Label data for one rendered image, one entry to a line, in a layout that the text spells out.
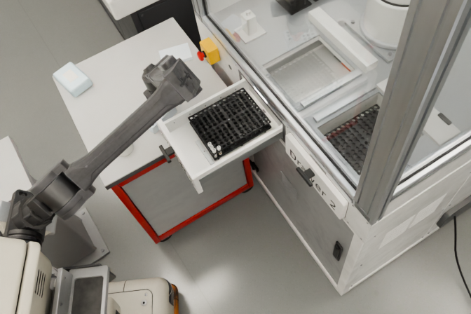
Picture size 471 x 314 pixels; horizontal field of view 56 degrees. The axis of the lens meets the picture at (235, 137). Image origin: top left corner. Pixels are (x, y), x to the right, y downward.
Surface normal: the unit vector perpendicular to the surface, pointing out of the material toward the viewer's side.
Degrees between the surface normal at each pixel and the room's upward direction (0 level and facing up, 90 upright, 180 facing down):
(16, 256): 42
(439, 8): 90
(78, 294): 0
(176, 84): 48
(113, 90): 0
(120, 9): 90
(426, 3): 90
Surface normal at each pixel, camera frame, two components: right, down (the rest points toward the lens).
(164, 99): 0.22, 0.22
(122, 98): -0.11, -0.53
